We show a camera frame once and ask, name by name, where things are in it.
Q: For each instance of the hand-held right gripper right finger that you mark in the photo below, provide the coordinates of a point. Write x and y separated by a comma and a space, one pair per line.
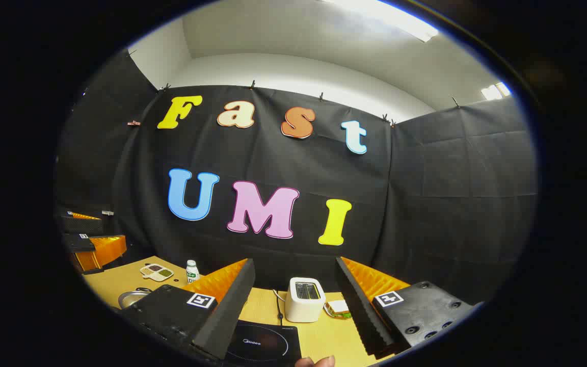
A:
359, 311

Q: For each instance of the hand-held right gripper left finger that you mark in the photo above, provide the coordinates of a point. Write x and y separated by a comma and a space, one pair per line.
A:
232, 311

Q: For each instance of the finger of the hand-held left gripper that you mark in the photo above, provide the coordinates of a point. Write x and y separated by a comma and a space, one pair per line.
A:
102, 250
82, 224

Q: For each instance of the black induction cooktop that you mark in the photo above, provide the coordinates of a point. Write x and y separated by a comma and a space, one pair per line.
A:
260, 346

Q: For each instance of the toy sandwich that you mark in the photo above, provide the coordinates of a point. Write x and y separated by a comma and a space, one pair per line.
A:
338, 307

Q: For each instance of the white milk bottle green label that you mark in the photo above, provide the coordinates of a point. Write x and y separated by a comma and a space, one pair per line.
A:
192, 272

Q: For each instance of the white divided dish with beans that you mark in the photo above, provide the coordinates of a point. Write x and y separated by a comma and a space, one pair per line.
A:
156, 272

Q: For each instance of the white toaster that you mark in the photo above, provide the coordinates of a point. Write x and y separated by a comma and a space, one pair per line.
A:
301, 308

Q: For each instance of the row of black cloth clips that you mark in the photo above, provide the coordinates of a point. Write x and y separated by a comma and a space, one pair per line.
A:
252, 84

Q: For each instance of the small ceiling light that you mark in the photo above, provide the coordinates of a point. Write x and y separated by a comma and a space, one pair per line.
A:
495, 91

